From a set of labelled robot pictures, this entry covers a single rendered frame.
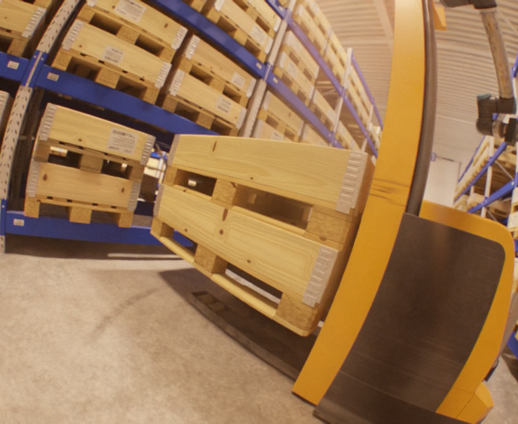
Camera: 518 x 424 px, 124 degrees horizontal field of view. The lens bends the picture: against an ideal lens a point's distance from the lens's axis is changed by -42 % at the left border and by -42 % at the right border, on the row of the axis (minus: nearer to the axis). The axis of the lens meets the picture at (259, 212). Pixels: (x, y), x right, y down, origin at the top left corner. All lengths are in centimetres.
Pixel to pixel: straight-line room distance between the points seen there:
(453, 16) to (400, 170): 861
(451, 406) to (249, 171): 121
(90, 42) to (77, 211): 109
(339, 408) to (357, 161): 89
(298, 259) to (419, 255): 41
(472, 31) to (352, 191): 916
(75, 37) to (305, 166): 156
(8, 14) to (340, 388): 247
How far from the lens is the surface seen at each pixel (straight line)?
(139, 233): 191
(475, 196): 680
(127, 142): 170
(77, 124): 162
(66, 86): 169
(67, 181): 164
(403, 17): 125
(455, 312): 79
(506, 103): 141
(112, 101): 172
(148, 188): 323
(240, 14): 250
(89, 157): 164
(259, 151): 104
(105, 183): 169
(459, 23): 946
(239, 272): 116
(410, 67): 103
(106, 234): 182
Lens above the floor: 76
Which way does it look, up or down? 4 degrees down
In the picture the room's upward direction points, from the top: 16 degrees clockwise
